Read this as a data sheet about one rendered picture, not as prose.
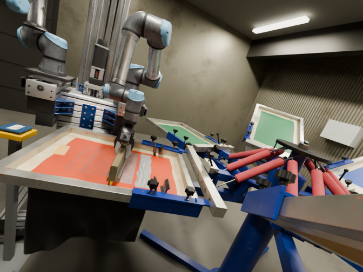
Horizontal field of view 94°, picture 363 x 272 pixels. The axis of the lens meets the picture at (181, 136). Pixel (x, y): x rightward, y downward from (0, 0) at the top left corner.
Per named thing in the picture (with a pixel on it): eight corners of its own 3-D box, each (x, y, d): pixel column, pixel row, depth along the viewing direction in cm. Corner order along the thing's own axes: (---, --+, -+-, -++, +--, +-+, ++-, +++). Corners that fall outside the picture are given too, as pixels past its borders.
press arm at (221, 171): (203, 177, 99) (206, 170, 98) (200, 171, 105) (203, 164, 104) (228, 182, 104) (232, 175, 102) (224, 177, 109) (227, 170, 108)
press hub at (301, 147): (209, 320, 119) (307, 149, 83) (196, 262, 156) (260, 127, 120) (257, 320, 128) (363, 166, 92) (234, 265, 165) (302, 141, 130)
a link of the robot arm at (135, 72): (126, 79, 135) (130, 62, 131) (142, 85, 137) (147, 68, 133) (122, 79, 123) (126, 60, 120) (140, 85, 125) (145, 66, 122)
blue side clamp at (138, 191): (128, 207, 66) (132, 192, 64) (129, 198, 71) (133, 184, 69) (197, 217, 73) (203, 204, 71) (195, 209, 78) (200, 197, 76)
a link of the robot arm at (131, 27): (124, -2, 82) (99, 95, 86) (146, 7, 84) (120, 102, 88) (128, 12, 94) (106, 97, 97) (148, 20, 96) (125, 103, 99)
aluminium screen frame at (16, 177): (-20, 179, 55) (-20, 170, 54) (67, 129, 110) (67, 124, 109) (199, 213, 74) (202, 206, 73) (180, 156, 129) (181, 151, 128)
